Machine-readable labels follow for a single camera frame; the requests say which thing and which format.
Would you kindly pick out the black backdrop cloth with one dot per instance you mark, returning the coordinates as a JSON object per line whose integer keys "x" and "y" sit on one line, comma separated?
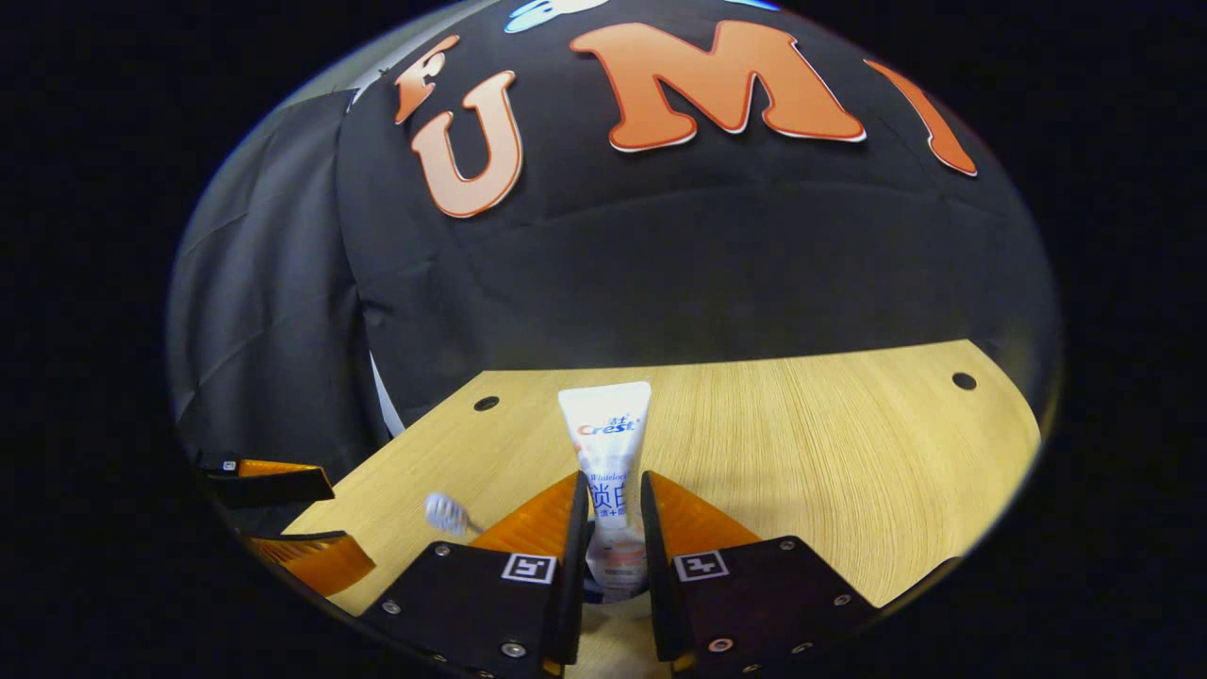
{"x": 660, "y": 264}

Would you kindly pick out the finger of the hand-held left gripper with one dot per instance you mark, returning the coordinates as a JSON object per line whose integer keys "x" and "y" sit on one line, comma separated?
{"x": 273, "y": 486}
{"x": 321, "y": 561}

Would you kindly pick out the white toothpaste tube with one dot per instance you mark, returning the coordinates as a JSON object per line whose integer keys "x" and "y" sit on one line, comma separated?
{"x": 608, "y": 453}

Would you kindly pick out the white toothbrush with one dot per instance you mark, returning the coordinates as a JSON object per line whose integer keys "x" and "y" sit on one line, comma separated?
{"x": 445, "y": 514}

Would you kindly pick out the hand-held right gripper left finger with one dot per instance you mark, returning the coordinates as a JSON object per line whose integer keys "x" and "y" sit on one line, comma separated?
{"x": 471, "y": 604}

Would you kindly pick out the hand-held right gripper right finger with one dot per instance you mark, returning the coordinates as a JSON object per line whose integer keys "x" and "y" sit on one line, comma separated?
{"x": 754, "y": 604}

